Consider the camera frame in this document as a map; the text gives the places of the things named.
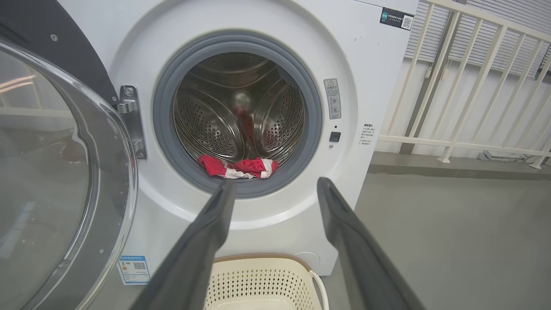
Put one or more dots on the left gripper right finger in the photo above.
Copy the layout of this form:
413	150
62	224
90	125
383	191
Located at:
361	267

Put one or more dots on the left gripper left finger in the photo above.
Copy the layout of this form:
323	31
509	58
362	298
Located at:
193	258

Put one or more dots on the red and white garment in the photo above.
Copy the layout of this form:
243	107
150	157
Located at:
254	165

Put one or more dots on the black round glass washer door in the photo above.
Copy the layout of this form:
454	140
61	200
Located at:
51	172

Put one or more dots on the cream basket with brown rim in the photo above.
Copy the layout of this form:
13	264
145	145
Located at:
258	284

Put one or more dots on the stainless steel washing machine drum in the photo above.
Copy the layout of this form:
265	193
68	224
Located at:
206	129

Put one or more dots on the metal door hinge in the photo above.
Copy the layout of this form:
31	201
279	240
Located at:
129	107

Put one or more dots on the white front-load washing machine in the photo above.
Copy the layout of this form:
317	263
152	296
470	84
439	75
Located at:
379	64

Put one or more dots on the round white filter cap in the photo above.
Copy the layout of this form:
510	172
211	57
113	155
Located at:
308	258

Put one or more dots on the blue energy label sticker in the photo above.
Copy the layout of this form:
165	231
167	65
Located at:
133	270

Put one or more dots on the white metal railing fence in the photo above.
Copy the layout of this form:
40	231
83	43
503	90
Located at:
452	143

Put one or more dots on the grey warning sticker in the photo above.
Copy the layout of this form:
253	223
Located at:
332	99

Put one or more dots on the black QR code sticker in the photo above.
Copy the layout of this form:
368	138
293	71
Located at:
394	18

